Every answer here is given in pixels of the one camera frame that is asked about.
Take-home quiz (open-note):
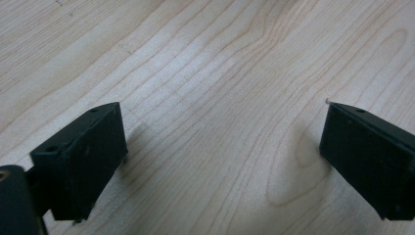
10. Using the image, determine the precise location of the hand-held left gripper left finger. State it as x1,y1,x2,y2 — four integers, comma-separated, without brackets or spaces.
24,101,129,223

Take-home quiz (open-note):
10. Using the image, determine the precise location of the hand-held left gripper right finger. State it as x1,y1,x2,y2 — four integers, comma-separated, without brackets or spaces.
318,100,415,221

